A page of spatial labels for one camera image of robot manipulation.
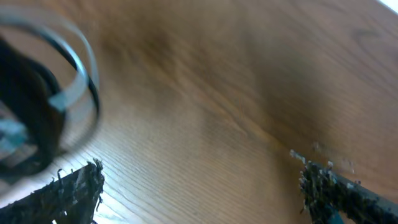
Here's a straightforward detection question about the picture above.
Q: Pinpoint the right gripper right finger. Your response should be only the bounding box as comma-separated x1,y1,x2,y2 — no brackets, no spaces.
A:
290,149,397,224

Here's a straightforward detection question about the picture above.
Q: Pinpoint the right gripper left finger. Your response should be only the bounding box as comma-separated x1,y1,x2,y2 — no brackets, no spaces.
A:
1,159,104,224

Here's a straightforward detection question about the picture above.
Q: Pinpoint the black USB cable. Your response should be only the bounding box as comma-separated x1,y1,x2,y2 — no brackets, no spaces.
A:
0,21,101,184

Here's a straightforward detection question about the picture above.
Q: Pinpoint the white USB cable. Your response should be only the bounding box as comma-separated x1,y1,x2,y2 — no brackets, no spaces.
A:
0,6,100,156

